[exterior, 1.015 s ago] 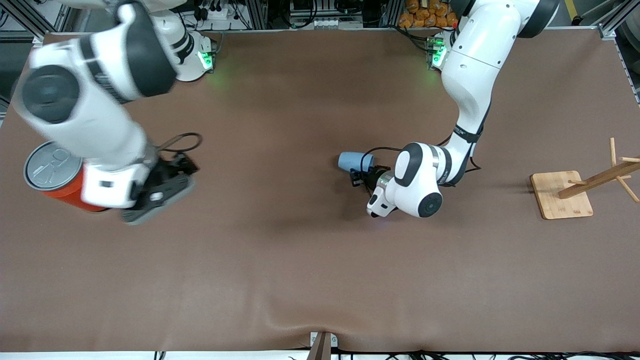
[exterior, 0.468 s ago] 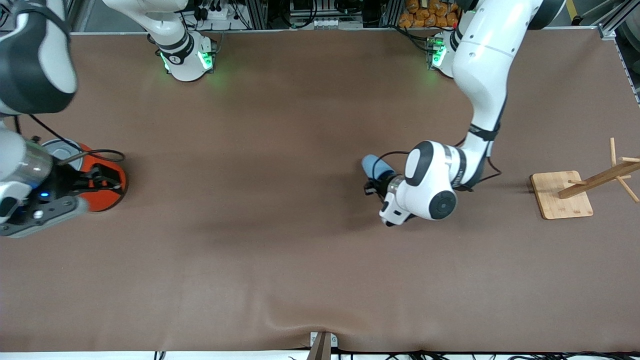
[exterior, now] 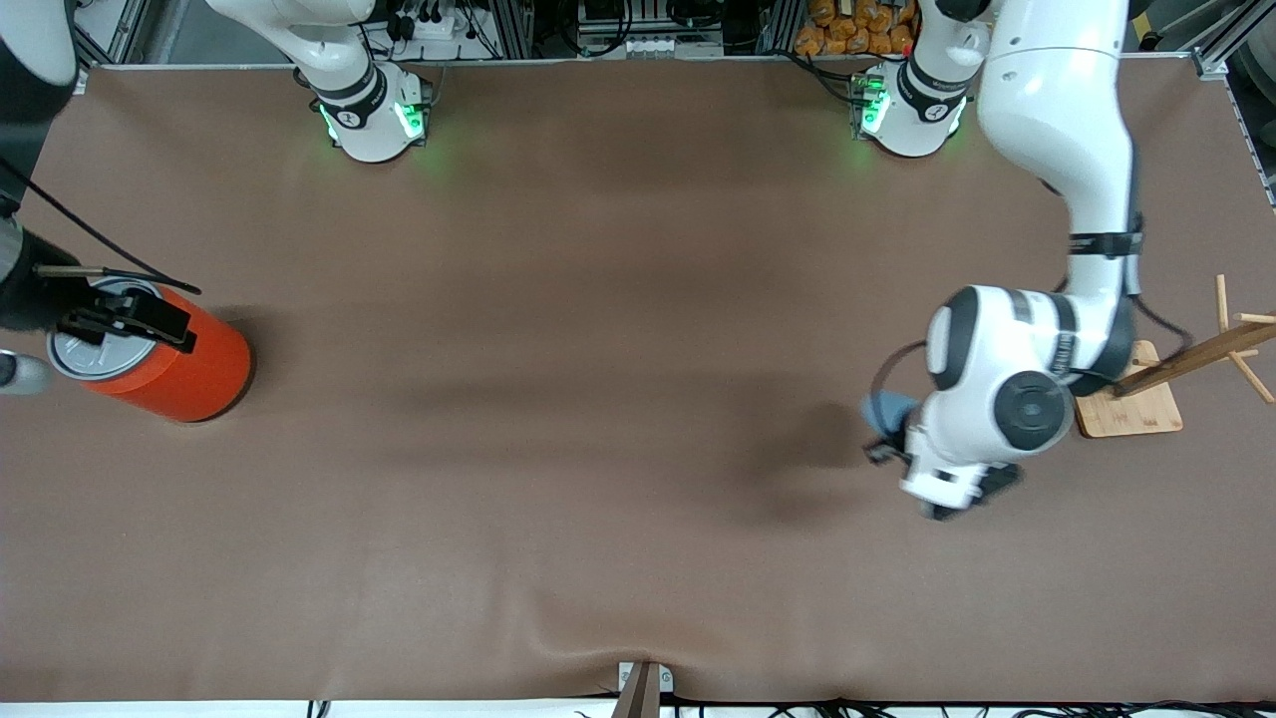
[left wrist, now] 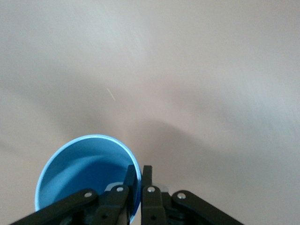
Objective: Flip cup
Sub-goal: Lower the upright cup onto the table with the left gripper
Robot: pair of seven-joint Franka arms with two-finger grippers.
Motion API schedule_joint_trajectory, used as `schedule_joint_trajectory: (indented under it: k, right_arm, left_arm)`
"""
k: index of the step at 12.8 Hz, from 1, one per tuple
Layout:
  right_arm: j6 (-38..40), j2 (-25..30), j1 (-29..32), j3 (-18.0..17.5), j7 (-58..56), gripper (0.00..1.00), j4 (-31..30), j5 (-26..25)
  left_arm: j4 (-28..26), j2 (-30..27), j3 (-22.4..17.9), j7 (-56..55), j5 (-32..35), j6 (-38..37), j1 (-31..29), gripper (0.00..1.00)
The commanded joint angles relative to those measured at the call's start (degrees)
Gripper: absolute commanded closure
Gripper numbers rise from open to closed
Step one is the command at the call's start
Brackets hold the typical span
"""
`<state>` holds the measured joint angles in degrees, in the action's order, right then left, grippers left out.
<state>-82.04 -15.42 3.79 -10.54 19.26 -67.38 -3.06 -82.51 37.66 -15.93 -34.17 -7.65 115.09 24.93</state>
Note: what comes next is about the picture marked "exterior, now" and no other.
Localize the wooden mug tree stand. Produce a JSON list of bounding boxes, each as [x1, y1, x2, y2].
[[1075, 274, 1276, 440]]

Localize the orange can with grey lid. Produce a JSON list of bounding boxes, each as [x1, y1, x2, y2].
[[47, 276, 255, 424]]

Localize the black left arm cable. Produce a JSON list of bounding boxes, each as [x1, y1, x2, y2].
[[872, 140, 1195, 400]]

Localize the orange netted bags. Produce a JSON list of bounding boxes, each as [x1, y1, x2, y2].
[[795, 0, 918, 57]]

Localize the blue plastic cup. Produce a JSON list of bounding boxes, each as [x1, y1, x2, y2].
[[862, 392, 921, 438]]

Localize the metal table clamp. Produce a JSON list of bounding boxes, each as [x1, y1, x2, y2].
[[610, 660, 675, 718]]

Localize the brown table mat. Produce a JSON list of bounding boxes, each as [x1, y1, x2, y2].
[[0, 58, 1276, 704]]

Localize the white power strip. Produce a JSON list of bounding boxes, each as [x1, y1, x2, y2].
[[384, 8, 456, 41]]

